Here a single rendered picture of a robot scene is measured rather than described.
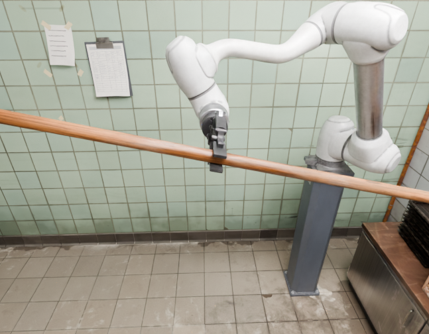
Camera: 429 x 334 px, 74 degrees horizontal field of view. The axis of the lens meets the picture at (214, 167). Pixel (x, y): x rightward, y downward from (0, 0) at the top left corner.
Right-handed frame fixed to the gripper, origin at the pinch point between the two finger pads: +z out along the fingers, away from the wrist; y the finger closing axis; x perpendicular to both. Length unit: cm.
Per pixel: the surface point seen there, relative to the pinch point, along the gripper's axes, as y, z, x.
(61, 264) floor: 169, -98, 81
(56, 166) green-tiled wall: 95, -122, 91
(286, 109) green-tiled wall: 19, -123, -58
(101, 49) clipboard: 8, -122, 62
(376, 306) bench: 98, -40, -121
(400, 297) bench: 75, -29, -116
